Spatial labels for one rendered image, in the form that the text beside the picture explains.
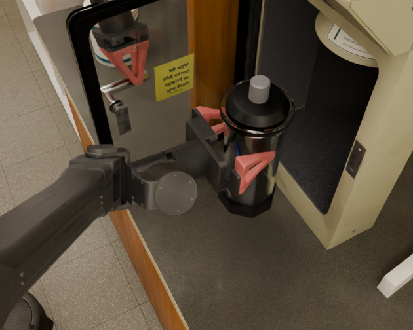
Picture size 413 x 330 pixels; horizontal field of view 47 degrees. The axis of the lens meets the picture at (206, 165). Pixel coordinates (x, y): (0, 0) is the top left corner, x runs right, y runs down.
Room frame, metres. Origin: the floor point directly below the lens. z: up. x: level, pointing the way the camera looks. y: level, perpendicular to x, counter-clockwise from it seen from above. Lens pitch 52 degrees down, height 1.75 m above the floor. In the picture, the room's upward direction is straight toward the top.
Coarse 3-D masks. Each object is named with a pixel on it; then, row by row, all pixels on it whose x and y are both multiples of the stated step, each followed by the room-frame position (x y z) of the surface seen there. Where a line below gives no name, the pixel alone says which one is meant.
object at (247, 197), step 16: (224, 96) 0.50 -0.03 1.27; (288, 96) 0.50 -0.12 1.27; (224, 112) 0.47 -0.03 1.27; (288, 112) 0.47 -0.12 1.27; (224, 128) 0.48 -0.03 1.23; (240, 128) 0.44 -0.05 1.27; (256, 128) 0.44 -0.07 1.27; (272, 128) 0.44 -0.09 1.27; (224, 144) 0.48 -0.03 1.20; (240, 144) 0.45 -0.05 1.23; (256, 144) 0.44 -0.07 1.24; (272, 144) 0.45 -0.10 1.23; (224, 160) 0.47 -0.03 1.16; (272, 160) 0.45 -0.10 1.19; (256, 176) 0.44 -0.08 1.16; (272, 176) 0.46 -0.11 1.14; (224, 192) 0.47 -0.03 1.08; (256, 192) 0.44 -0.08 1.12; (272, 192) 0.47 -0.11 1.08
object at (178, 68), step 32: (160, 0) 0.60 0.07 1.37; (192, 0) 0.63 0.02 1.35; (224, 0) 0.67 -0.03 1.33; (96, 32) 0.55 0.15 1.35; (128, 32) 0.57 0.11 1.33; (160, 32) 0.60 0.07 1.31; (192, 32) 0.63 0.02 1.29; (224, 32) 0.67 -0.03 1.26; (96, 64) 0.54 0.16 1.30; (128, 64) 0.57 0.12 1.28; (160, 64) 0.60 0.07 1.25; (192, 64) 0.63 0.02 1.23; (224, 64) 0.67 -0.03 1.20; (128, 96) 0.57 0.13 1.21; (160, 96) 0.60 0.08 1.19; (192, 96) 0.63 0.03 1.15; (160, 128) 0.59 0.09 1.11
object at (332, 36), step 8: (320, 16) 0.62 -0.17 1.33; (320, 24) 0.60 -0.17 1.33; (328, 24) 0.58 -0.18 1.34; (320, 32) 0.59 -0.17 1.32; (328, 32) 0.57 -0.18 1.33; (336, 32) 0.56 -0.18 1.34; (344, 32) 0.55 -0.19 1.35; (328, 40) 0.56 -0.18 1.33; (336, 40) 0.56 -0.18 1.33; (344, 40) 0.55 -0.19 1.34; (352, 40) 0.54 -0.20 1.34; (328, 48) 0.56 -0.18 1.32; (336, 48) 0.55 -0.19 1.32; (344, 48) 0.54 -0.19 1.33; (352, 48) 0.54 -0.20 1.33; (360, 48) 0.53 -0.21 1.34; (344, 56) 0.54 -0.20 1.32; (352, 56) 0.53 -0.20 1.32; (360, 56) 0.53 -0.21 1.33; (368, 56) 0.52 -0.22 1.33; (360, 64) 0.52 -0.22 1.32; (368, 64) 0.52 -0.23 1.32; (376, 64) 0.52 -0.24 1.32
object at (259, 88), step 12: (240, 84) 0.51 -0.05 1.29; (252, 84) 0.48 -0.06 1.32; (264, 84) 0.48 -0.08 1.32; (228, 96) 0.50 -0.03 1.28; (240, 96) 0.49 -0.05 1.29; (252, 96) 0.48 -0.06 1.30; (264, 96) 0.48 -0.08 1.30; (276, 96) 0.49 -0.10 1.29; (228, 108) 0.48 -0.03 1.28; (240, 108) 0.47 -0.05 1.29; (252, 108) 0.47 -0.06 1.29; (264, 108) 0.47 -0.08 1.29; (276, 108) 0.47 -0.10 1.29; (288, 108) 0.48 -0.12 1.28; (240, 120) 0.45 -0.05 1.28; (252, 120) 0.45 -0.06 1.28; (264, 120) 0.45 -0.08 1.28; (276, 120) 0.45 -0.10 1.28
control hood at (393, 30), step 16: (336, 0) 0.39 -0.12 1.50; (352, 0) 0.38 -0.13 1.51; (368, 0) 0.39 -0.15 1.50; (384, 0) 0.40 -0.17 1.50; (400, 0) 0.41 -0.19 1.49; (352, 16) 0.40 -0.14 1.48; (368, 16) 0.39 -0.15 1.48; (384, 16) 0.40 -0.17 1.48; (400, 16) 0.41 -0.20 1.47; (368, 32) 0.40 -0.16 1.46; (384, 32) 0.41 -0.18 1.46; (400, 32) 0.42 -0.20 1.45; (384, 48) 0.41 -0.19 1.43; (400, 48) 0.42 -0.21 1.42
